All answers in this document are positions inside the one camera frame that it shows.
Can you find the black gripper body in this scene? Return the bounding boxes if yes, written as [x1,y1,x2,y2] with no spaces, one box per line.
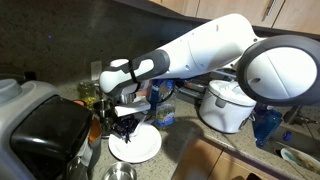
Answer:
[112,114,139,134]

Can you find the white round plate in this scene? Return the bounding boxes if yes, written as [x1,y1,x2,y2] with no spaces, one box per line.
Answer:
[108,122,163,164]

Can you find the dirty plate in sink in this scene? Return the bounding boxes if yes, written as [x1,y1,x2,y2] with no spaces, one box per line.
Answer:
[280,147,320,176]

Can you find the small steel cup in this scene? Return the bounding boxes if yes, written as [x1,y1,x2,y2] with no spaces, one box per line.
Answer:
[99,117,116,138]

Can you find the dark pot orange interior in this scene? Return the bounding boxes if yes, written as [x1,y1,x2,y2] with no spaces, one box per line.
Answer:
[87,116,103,168]

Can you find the tall steel cup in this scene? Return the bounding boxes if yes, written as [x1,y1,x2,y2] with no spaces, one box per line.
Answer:
[93,99,115,120]

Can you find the steel bowl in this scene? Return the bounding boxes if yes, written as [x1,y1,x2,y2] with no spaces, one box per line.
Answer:
[101,161,138,180]

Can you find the clear bottle blue cap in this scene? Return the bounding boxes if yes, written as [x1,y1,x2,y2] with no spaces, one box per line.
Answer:
[154,87,178,129]

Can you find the red plastic bag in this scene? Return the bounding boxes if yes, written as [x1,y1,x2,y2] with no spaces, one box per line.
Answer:
[141,79,153,98]

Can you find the blue water bottle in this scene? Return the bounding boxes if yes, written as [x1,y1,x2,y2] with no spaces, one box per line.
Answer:
[148,79,168,111]

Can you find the wooden lower cabinets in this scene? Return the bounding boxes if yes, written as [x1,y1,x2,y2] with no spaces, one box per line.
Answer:
[171,133,279,180]

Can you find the white rice cooker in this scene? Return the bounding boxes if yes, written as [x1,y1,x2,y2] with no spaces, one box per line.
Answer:
[198,79,258,135]

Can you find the blue spray bottle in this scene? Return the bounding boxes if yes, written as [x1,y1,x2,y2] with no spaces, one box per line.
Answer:
[252,106,284,149]

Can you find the small blue cap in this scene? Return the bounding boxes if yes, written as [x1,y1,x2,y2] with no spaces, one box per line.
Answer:
[282,130,293,142]

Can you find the glass oil jar with handle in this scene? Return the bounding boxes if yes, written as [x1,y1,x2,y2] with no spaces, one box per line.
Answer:
[77,81,103,108]

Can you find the white wall outlet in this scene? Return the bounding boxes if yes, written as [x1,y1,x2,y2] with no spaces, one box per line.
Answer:
[90,60,103,82]

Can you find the black camera stand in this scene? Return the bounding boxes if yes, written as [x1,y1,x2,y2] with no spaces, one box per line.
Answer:
[283,105,320,127]

